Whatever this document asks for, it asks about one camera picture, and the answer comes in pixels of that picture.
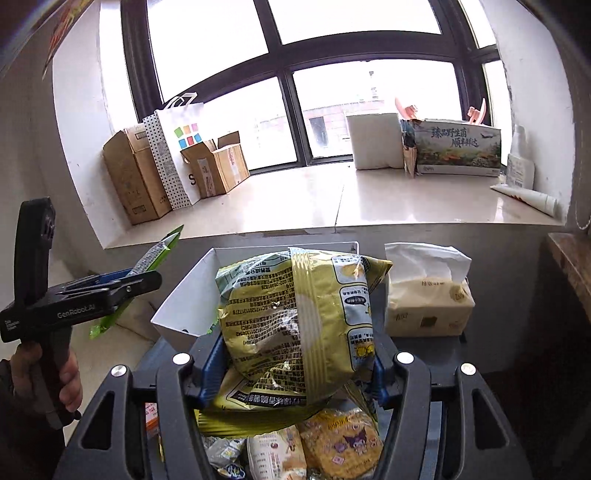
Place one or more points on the white bag with coloured squares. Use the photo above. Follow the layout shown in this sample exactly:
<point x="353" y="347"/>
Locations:
<point x="187" y="120"/>

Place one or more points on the beige snack packet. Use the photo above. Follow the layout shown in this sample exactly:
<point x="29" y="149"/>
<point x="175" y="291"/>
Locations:
<point x="277" y="457"/>

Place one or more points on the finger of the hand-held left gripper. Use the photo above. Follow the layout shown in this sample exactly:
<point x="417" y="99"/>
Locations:
<point x="138" y="282"/>
<point x="115" y="275"/>

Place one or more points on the white plastic bottle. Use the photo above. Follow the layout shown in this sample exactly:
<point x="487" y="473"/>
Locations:
<point x="519" y="161"/>

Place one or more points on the blue tablecloth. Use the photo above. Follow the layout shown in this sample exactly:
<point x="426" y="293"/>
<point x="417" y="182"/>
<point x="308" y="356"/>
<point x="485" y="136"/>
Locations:
<point x="154" y="353"/>

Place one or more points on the green snack packet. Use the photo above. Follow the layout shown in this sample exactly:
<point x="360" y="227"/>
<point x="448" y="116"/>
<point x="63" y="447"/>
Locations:
<point x="170" y="241"/>

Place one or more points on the landscape printed box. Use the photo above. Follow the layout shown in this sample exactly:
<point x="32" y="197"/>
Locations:
<point x="457" y="147"/>

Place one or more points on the wall poster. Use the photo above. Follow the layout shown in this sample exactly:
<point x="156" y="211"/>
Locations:
<point x="62" y="32"/>

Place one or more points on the small silver blue packet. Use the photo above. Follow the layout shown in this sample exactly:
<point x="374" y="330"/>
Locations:
<point x="224" y="457"/>

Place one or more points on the small orange packet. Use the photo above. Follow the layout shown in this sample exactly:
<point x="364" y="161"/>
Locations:
<point x="151" y="417"/>

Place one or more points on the white tube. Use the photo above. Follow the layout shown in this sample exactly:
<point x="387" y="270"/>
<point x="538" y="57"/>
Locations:
<point x="526" y="197"/>

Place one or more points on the white foam box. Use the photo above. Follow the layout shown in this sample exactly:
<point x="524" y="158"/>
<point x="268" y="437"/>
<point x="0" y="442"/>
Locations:
<point x="374" y="141"/>

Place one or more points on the stone windowsill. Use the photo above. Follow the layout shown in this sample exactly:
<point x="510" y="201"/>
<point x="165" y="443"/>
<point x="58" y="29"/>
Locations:
<point x="300" y="198"/>

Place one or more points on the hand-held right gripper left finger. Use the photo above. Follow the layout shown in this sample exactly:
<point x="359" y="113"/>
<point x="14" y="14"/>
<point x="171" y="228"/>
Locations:
<point x="210" y="374"/>

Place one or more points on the dark window frame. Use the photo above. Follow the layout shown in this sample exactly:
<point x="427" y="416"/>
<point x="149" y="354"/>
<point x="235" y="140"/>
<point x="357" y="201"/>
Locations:
<point x="286" y="83"/>

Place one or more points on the polka dot paper bag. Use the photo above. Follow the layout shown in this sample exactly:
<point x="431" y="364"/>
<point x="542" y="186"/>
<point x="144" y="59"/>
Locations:
<point x="166" y="166"/>

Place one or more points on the person's left hand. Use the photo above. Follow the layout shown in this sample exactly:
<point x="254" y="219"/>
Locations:
<point x="72" y="378"/>

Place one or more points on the small open cardboard box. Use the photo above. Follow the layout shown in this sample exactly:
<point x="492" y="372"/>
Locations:
<point x="221" y="170"/>

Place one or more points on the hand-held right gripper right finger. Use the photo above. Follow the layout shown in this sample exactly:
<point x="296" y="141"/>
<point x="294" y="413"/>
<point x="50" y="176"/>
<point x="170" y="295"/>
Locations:
<point x="377" y="374"/>

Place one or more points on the brown marble counter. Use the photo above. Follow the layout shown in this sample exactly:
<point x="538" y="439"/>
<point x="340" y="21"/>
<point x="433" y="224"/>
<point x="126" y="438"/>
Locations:
<point x="575" y="263"/>

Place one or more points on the large brown cardboard box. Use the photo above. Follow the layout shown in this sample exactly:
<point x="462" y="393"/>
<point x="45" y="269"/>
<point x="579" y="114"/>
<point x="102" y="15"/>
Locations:
<point x="134" y="184"/>

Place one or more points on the pale cardboard box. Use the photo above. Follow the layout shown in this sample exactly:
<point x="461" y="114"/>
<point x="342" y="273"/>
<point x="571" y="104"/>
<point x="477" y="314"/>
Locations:
<point x="137" y="138"/>

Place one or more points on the pale snack packets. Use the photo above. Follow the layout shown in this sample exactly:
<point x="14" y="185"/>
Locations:
<point x="286" y="323"/>

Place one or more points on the brown paper bag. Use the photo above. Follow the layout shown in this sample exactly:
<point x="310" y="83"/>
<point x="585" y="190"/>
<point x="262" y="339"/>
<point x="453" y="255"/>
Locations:
<point x="408" y="157"/>

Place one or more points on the yellow tissue pack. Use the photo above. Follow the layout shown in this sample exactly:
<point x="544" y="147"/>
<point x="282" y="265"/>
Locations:
<point x="425" y="304"/>

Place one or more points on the pink clip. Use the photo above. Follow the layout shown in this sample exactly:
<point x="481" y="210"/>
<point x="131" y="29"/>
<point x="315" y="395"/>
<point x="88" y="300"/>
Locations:
<point x="406" y="110"/>
<point x="478" y="113"/>

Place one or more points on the yellow snack bag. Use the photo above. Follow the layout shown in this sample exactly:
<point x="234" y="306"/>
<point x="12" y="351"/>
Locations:
<point x="249" y="422"/>

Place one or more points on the small snack packets pile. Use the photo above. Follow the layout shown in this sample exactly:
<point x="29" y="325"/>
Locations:
<point x="341" y="445"/>

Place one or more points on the white cardboard box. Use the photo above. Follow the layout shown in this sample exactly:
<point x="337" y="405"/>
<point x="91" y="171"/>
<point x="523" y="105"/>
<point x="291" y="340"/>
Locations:
<point x="184" y="300"/>

